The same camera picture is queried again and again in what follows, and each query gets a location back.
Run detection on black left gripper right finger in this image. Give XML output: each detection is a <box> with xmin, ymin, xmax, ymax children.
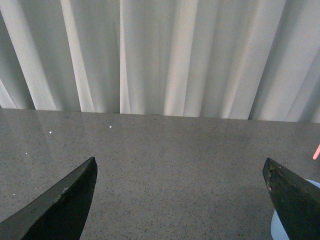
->
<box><xmin>262</xmin><ymin>158</ymin><xmax>320</xmax><ymax>240</ymax></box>

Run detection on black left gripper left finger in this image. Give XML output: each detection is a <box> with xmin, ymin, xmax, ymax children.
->
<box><xmin>0</xmin><ymin>157</ymin><xmax>98</xmax><ymax>240</ymax></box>

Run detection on blue plastic cup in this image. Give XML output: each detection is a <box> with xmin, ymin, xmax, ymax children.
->
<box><xmin>266</xmin><ymin>177</ymin><xmax>320</xmax><ymax>240</ymax></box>

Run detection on white pleated curtain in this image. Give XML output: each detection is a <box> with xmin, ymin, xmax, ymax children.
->
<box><xmin>0</xmin><ymin>0</ymin><xmax>320</xmax><ymax>123</ymax></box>

